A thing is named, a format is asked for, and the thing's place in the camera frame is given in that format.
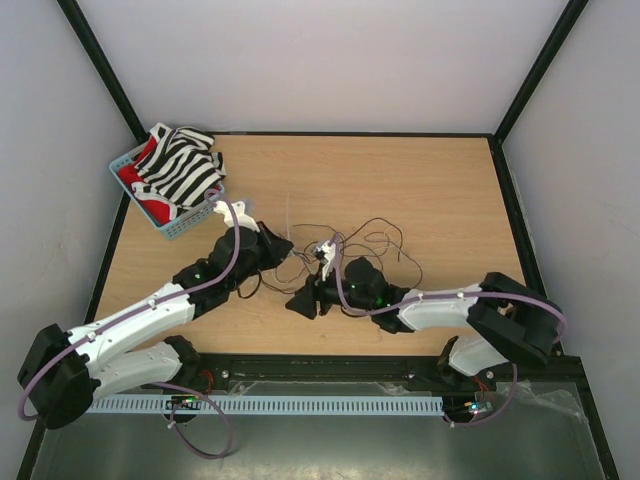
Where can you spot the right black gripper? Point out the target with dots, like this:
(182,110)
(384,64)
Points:
(313,289)

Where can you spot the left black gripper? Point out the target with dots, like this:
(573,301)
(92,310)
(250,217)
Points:
(275,246)

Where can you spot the white zip tie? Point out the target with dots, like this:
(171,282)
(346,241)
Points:
(287,216)

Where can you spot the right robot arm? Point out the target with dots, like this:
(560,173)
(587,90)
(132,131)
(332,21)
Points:
(509,323)

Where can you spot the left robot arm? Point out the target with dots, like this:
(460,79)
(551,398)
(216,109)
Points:
(65,372)

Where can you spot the light blue plastic basket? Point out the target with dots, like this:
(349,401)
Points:
(188,216)

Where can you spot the black white striped cloth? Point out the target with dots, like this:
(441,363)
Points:
(183,164)

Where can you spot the red cloth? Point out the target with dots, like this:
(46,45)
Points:
(161,210)

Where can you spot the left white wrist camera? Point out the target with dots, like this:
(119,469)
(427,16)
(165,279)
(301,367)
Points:
(235,214)

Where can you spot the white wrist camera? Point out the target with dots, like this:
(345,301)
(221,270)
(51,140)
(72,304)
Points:
(235,214)
(327,254)

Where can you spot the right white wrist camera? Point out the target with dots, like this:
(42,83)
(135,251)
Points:
(327,254)

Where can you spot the light blue slotted cable duct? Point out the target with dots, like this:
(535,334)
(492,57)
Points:
(272,405)

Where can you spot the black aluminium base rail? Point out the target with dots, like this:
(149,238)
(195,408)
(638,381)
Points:
(417,373)

